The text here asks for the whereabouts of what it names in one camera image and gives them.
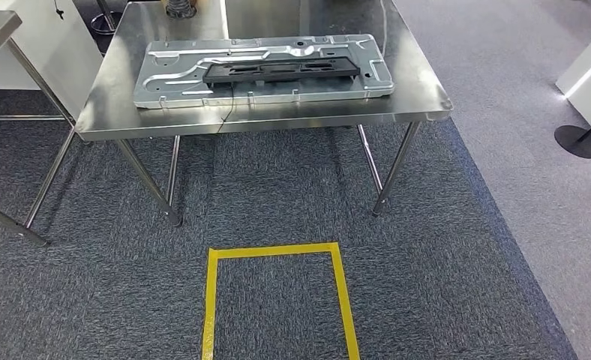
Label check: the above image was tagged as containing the metal pole stand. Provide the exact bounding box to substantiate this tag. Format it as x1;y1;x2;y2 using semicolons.
90;0;124;37

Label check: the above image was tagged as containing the white table cable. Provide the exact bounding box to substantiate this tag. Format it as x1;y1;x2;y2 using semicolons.
377;0;389;58

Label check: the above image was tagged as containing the black plastic panel part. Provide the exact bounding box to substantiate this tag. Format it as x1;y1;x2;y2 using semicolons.
202;55;362;86

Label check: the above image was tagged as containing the yellow floor tape square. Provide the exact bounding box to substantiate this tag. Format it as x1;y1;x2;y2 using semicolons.
201;241;362;360

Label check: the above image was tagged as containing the thin black wire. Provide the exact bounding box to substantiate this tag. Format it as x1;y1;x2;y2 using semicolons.
218;83;237;134

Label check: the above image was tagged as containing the black round base stand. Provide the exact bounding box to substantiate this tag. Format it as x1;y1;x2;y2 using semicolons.
553;108;591;161

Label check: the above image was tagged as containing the stainless steel workbench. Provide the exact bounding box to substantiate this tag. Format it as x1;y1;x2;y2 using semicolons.
74;0;454;228

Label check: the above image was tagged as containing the grey flexible hose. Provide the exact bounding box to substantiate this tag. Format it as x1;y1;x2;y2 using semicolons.
162;0;198;20

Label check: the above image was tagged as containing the stamped grey metal plate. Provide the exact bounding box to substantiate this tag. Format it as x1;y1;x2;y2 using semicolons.
133;33;396;110

